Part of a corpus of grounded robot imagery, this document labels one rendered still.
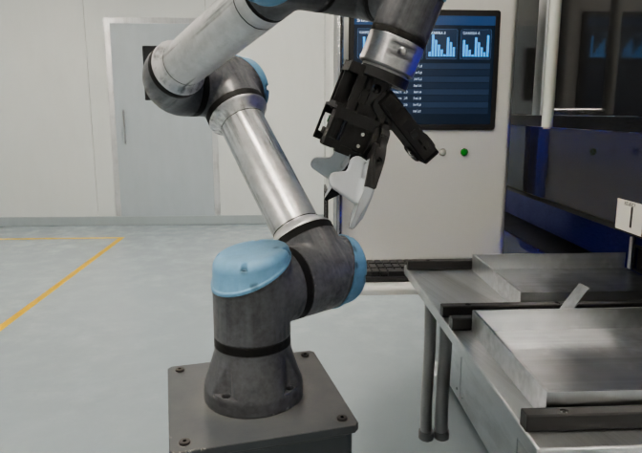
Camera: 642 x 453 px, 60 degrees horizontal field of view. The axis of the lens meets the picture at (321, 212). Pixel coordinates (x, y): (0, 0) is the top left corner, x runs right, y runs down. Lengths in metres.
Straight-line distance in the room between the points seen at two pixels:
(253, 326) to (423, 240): 0.87
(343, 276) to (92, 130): 5.65
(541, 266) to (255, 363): 0.72
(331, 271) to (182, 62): 0.40
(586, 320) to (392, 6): 0.57
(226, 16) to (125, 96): 5.51
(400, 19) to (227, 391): 0.56
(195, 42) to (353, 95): 0.27
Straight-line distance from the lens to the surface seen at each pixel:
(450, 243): 1.61
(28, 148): 6.68
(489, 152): 1.61
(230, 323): 0.82
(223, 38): 0.83
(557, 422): 0.69
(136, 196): 6.34
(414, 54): 0.74
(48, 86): 6.56
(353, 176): 0.71
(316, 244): 0.89
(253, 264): 0.79
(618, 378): 0.84
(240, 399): 0.84
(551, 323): 0.97
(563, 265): 1.34
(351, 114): 0.72
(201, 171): 6.16
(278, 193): 0.95
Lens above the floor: 1.22
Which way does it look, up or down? 10 degrees down
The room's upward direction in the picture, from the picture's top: straight up
